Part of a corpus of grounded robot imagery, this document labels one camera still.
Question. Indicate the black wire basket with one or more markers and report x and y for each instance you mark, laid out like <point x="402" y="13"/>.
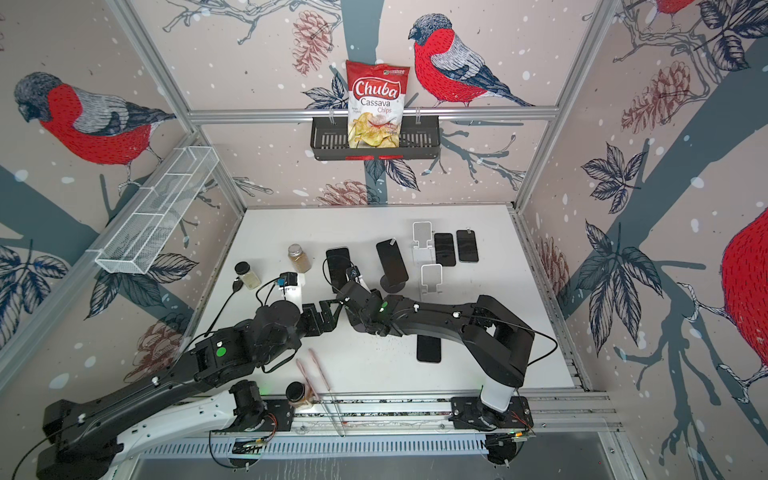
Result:
<point x="419" y="140"/>

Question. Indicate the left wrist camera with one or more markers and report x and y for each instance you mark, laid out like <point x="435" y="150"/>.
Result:
<point x="290" y="285"/>

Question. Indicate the black-lid spice jar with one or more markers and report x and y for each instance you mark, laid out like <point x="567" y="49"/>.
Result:
<point x="247" y="275"/>

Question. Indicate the pink chopstick right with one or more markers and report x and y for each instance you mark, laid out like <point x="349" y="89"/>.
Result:
<point x="330" y="392"/>

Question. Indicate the dark round stand back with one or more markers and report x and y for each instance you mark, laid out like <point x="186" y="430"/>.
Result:
<point x="390" y="287"/>

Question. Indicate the white wire shelf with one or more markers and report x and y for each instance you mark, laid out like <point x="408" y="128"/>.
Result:
<point x="139" y="239"/>

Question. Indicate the black phone with sticker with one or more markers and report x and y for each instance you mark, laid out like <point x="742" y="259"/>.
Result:
<point x="395" y="270"/>

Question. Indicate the brown spice glass jar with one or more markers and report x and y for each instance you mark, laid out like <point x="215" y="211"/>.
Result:
<point x="299" y="259"/>

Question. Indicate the white stand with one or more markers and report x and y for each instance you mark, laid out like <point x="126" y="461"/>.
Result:
<point x="431" y="279"/>
<point x="423" y="251"/>

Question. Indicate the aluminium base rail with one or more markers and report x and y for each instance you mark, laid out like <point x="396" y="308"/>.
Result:
<point x="527" y="414"/>

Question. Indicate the black spoon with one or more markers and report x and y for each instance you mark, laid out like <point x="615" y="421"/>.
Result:
<point x="236" y="286"/>

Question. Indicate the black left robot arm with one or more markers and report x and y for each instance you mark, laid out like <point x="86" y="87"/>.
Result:
<point x="208" y="388"/>

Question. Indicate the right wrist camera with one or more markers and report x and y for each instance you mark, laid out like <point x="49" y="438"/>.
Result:
<point x="353" y="274"/>

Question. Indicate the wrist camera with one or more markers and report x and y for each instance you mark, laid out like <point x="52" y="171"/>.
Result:
<point x="353" y="274"/>
<point x="290" y="285"/>

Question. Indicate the green-edged phone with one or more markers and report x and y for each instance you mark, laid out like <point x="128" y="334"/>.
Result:
<point x="338" y="263"/>

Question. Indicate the black-lid jar on rail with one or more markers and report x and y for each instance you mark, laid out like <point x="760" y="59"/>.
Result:
<point x="299" y="395"/>

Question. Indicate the teal phone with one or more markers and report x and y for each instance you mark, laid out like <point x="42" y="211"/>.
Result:
<point x="467" y="246"/>

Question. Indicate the white stand front centre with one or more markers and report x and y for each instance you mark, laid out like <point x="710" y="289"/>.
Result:
<point x="431" y="279"/>

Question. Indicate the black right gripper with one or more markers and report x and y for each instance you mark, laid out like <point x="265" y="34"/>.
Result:
<point x="353" y="322"/>

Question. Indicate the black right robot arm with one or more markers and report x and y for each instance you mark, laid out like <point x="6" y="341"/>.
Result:
<point x="501" y="343"/>

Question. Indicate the white stand far right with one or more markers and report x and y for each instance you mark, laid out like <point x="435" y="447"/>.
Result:
<point x="423" y="251"/>

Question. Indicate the Chuba cassava chips bag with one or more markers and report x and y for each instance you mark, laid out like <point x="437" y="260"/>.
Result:
<point x="376" y="102"/>

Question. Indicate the purple phone with sticker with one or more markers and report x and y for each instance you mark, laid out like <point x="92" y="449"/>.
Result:
<point x="429" y="349"/>

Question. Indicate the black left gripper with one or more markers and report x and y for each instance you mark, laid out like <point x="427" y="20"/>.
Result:
<point x="320" y="327"/>

